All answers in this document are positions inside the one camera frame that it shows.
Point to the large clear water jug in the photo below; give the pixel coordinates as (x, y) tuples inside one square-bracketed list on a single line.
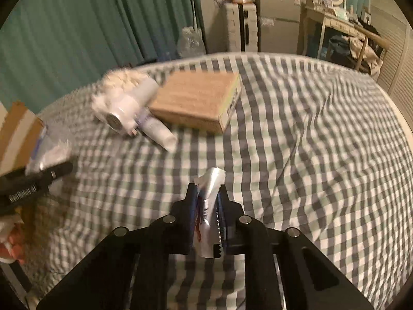
[(190, 43)]

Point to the checkered bed sheet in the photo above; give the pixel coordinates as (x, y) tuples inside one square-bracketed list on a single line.
[(310, 145)]

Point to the white dressing table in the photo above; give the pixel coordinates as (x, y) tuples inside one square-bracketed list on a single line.
[(326, 20)]

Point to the white cream tube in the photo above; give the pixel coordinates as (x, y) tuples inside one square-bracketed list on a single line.
[(157, 131)]

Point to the grey mini fridge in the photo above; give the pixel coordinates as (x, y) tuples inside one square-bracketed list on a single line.
[(279, 25)]

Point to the clear plastic water bottle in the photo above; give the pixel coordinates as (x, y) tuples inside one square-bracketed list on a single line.
[(53, 147)]

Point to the green curtain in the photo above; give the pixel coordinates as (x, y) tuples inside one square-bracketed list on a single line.
[(52, 47)]

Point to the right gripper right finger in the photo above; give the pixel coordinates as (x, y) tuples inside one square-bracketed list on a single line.
[(283, 269)]

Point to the wooden chair with clothes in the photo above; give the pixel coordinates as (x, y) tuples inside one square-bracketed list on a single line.
[(360, 54)]

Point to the silver foil sachet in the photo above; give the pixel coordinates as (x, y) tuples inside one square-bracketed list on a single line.
[(207, 239)]

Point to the white suitcase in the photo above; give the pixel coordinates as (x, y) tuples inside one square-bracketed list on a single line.
[(242, 27)]

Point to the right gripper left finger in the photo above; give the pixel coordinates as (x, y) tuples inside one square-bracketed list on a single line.
[(128, 268)]

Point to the brown cardboard box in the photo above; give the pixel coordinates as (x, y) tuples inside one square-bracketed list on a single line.
[(19, 133)]

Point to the flat tan cardboard box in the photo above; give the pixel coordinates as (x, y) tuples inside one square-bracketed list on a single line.
[(203, 100)]

